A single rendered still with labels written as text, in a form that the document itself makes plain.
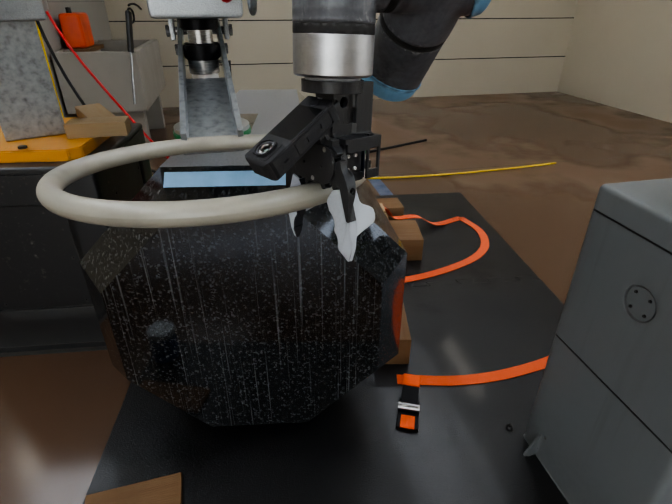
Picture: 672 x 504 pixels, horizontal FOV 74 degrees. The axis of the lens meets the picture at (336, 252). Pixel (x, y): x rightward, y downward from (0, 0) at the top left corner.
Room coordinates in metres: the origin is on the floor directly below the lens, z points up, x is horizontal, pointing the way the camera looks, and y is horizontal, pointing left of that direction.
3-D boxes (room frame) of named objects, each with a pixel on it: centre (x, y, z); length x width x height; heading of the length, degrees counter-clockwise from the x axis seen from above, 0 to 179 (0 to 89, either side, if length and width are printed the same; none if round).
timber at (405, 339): (1.42, -0.21, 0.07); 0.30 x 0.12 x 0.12; 0
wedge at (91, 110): (1.86, 0.96, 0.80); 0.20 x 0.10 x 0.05; 45
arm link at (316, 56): (0.55, 0.01, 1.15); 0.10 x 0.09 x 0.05; 44
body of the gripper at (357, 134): (0.54, 0.00, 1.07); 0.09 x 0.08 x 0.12; 133
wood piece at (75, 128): (1.65, 0.86, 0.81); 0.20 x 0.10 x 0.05; 104
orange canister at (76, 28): (4.26, 2.18, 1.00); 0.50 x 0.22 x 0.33; 12
